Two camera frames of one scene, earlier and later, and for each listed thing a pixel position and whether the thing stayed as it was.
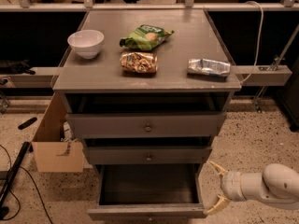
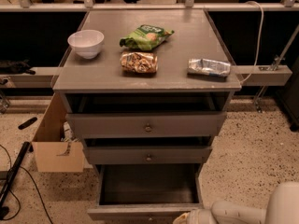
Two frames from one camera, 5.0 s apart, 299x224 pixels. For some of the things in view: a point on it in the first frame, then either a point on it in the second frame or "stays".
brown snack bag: [138, 63] stays
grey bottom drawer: [148, 192] stays
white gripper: [231, 185] to [199, 217]
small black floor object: [27, 123] stays
